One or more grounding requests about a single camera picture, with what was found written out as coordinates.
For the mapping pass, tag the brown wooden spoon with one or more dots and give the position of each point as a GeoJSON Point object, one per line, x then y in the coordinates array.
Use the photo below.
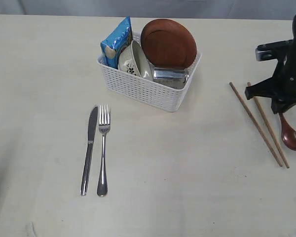
{"type": "Point", "coordinates": [288, 134]}

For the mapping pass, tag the white perforated plastic basket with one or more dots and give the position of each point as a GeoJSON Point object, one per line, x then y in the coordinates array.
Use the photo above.
{"type": "Point", "coordinates": [144, 90]}

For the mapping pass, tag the brown wooden bowl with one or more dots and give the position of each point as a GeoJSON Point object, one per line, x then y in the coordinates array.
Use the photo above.
{"type": "Point", "coordinates": [168, 44]}

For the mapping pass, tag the stainless steel cup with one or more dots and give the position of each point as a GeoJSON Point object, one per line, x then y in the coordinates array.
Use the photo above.
{"type": "Point", "coordinates": [173, 78]}

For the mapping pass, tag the wooden chopstick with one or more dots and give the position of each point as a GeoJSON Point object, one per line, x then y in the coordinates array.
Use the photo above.
{"type": "Point", "coordinates": [270, 129]}
{"type": "Point", "coordinates": [251, 116]}

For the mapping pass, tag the silver metal fork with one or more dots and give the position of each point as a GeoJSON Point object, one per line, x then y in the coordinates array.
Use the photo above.
{"type": "Point", "coordinates": [104, 128]}

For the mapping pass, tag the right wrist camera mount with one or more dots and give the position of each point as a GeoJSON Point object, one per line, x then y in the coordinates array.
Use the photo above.
{"type": "Point", "coordinates": [273, 50]}

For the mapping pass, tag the silver table knife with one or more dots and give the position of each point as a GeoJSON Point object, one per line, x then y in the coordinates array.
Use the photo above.
{"type": "Point", "coordinates": [92, 123]}

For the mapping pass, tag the white floral ceramic dish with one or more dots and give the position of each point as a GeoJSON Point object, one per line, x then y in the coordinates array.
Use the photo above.
{"type": "Point", "coordinates": [132, 60]}

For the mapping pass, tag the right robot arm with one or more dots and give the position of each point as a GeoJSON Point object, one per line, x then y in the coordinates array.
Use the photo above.
{"type": "Point", "coordinates": [281, 86]}

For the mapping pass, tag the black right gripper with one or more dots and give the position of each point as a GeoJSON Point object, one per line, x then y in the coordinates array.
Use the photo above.
{"type": "Point", "coordinates": [281, 87]}

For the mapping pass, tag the blue snack bag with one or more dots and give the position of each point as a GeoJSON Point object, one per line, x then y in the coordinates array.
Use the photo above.
{"type": "Point", "coordinates": [116, 42]}

